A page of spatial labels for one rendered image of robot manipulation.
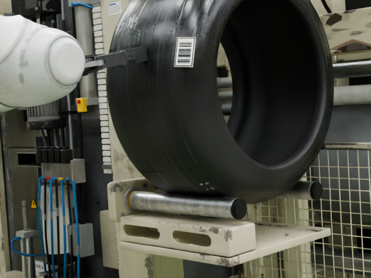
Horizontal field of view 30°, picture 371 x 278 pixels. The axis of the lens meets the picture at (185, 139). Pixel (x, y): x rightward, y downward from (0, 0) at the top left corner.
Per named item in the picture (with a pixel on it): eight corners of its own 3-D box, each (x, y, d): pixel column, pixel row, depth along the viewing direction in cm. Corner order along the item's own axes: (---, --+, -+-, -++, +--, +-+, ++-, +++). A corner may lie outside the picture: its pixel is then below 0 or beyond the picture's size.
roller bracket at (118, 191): (109, 222, 167) (106, 182, 167) (220, 199, 195) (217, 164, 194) (117, 223, 165) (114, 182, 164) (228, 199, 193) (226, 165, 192)
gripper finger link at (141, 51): (117, 51, 136) (119, 50, 136) (143, 46, 141) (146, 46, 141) (120, 65, 137) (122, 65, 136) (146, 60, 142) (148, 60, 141)
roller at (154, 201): (124, 192, 167) (138, 188, 171) (126, 210, 168) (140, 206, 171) (232, 200, 143) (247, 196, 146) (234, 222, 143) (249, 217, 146)
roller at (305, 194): (204, 177, 187) (216, 175, 190) (205, 194, 187) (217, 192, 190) (312, 182, 162) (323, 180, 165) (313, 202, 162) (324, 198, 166)
